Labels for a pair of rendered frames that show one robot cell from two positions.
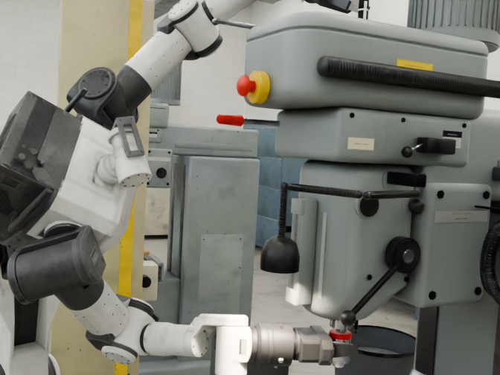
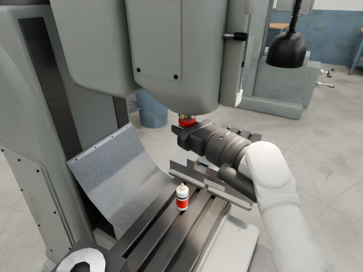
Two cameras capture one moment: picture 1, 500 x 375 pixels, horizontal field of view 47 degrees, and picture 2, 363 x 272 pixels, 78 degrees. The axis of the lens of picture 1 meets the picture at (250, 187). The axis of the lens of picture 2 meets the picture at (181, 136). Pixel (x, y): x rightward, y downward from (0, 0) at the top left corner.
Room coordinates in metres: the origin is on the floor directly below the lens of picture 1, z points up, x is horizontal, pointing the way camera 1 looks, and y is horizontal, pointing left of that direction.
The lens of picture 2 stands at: (1.48, 0.23, 1.55)
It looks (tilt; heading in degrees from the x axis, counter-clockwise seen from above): 33 degrees down; 238
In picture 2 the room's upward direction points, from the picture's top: straight up
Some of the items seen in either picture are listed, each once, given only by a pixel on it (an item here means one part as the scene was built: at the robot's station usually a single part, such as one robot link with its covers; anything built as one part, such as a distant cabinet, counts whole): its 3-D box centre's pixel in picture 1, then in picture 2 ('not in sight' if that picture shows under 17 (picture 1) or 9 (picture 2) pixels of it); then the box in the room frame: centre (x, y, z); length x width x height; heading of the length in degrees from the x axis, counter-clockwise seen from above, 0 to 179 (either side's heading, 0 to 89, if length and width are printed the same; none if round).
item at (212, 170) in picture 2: not in sight; (221, 164); (1.01, -0.24, 1.01); 0.12 x 0.06 x 0.04; 25
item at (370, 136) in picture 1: (370, 138); not in sight; (1.21, -0.25, 1.68); 0.34 x 0.24 x 0.10; 117
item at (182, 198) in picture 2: not in sight; (182, 195); (1.20, -0.22, 0.98); 0.04 x 0.04 x 0.11
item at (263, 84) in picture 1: (257, 87); not in sight; (1.08, 0.00, 1.76); 0.06 x 0.02 x 0.06; 27
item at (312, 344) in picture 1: (297, 345); (212, 143); (1.17, -0.12, 1.24); 0.13 x 0.12 x 0.10; 9
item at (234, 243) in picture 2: not in sight; (185, 231); (1.19, -0.21, 0.78); 0.50 x 0.35 x 0.12; 117
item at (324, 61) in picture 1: (421, 79); not in sight; (1.07, -0.31, 1.79); 0.45 x 0.04 x 0.04; 117
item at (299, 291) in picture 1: (301, 251); (235, 55); (1.14, -0.11, 1.45); 0.04 x 0.04 x 0.21; 27
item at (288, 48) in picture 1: (364, 74); not in sight; (1.20, -0.22, 1.81); 0.47 x 0.26 x 0.16; 117
